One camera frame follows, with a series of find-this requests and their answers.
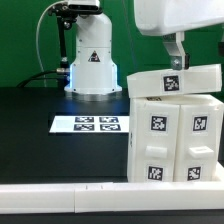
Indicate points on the white front fence rail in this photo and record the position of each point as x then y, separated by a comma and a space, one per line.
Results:
110, 197

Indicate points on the white cabinet box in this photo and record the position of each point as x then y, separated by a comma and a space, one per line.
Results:
137, 103

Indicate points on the white door panel with knob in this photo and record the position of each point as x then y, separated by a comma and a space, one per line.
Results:
155, 142

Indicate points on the white flat top panel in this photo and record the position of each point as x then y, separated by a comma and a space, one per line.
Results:
90, 124

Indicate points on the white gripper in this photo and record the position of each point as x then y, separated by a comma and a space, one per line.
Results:
162, 17

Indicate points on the small white block part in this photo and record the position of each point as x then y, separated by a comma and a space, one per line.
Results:
196, 79

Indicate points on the black camera stand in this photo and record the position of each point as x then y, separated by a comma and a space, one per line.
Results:
65, 18

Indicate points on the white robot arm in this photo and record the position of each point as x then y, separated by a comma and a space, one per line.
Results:
94, 73

